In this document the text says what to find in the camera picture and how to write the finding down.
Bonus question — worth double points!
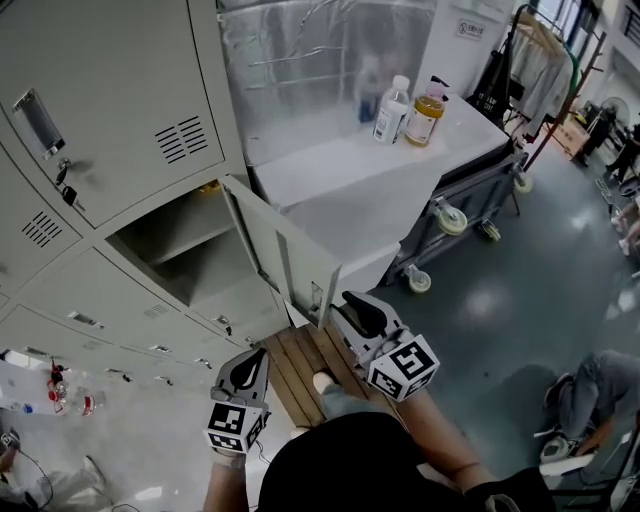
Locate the clear plastic water bottle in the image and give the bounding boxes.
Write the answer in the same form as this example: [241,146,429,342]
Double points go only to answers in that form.
[372,74,411,146]

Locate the small white wall sign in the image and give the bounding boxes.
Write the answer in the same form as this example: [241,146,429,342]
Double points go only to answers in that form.
[455,18,485,41]

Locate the wooden slatted platform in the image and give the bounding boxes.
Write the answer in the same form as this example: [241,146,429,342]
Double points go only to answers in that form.
[262,319,401,429]

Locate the person's right leg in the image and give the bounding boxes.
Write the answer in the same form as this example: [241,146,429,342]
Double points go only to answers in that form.
[319,383,401,419]

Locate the grey metal locker cabinet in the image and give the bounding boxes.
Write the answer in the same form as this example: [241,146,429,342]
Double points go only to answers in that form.
[0,0,346,391]

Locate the black clothes rack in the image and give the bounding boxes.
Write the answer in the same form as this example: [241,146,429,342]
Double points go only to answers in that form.
[499,3,581,136]

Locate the white water dispenser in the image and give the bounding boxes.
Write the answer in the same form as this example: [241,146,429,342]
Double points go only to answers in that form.
[0,355,57,416]

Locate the brown box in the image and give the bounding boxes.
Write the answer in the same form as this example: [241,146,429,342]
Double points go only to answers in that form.
[542,117,594,161]

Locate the person's black shirt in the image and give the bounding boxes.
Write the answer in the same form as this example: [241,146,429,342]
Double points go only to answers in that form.
[257,412,556,512]

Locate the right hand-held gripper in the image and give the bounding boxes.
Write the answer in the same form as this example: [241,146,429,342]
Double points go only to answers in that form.
[330,292,441,403]

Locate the grey metal locker door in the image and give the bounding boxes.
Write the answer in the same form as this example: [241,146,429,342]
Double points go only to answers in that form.
[219,174,344,331]

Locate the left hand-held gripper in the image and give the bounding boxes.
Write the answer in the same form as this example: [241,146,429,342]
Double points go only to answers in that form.
[202,348,272,456]

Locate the wooden coat stand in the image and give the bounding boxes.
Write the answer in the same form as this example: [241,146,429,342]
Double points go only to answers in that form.
[522,29,609,174]

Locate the silver reflective wall panel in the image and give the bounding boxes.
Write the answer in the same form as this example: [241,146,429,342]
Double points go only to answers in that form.
[217,0,439,166]

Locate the dark grey wheeled cart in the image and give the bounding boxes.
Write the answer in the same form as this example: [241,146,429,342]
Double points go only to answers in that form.
[384,149,532,296]

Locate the black keys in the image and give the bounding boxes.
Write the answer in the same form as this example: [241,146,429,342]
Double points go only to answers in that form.
[53,158,82,210]

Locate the black tote bag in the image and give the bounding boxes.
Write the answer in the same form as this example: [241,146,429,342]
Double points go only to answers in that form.
[467,37,526,131]

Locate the person's left forearm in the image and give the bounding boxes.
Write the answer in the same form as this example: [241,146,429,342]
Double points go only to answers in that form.
[202,449,249,512]

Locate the white hanging garments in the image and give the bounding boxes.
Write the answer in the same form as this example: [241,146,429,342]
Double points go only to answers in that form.
[509,27,576,136]

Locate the amber liquid bottle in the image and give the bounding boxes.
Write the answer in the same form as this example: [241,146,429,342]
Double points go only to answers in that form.
[403,74,450,149]

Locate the large white block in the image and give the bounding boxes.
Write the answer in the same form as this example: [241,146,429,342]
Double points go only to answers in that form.
[247,107,446,261]

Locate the person's right forearm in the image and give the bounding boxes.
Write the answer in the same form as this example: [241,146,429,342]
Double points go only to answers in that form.
[394,389,494,494]

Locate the black floor fan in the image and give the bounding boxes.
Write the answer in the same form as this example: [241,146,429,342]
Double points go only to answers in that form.
[597,95,631,166]

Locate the white sink top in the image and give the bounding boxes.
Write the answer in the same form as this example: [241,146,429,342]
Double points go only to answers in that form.
[439,95,512,175]

